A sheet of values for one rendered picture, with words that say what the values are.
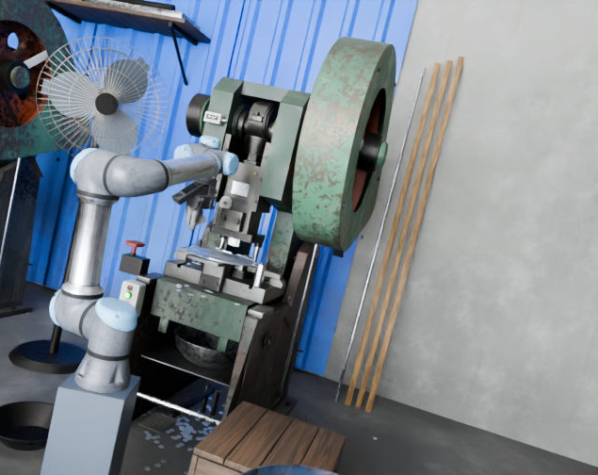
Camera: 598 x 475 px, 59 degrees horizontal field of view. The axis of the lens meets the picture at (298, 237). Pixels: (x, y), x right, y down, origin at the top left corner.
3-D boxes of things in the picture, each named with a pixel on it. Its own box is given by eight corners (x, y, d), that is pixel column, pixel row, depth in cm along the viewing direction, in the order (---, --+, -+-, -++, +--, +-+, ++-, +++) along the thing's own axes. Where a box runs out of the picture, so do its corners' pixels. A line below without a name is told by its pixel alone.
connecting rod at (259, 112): (254, 183, 211) (273, 99, 208) (226, 176, 214) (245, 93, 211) (269, 187, 232) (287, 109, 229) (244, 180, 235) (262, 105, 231)
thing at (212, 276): (211, 297, 196) (219, 262, 195) (178, 287, 199) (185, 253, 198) (235, 289, 220) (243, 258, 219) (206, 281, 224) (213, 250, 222)
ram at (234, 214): (243, 235, 211) (260, 162, 208) (210, 225, 214) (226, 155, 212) (257, 234, 227) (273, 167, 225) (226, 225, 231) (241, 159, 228)
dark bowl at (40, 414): (31, 470, 175) (35, 450, 175) (-40, 439, 182) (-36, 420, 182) (88, 435, 204) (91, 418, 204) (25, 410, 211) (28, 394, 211)
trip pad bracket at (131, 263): (133, 304, 209) (143, 256, 207) (112, 298, 211) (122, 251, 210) (141, 303, 215) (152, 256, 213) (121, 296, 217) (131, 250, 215)
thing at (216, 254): (171, 249, 203) (172, 247, 203) (203, 246, 231) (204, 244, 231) (240, 269, 196) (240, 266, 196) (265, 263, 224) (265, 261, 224)
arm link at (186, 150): (198, 149, 173) (218, 146, 183) (171, 142, 178) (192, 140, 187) (197, 171, 176) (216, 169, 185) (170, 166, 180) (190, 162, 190)
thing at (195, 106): (204, 146, 218) (217, 93, 216) (180, 140, 220) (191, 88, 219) (225, 154, 239) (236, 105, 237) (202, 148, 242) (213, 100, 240)
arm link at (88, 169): (78, 345, 147) (109, 152, 140) (41, 328, 153) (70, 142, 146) (110, 335, 158) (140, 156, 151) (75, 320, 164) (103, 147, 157)
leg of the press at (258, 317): (233, 486, 193) (289, 250, 186) (204, 476, 196) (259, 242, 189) (296, 404, 282) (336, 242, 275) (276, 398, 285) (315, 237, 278)
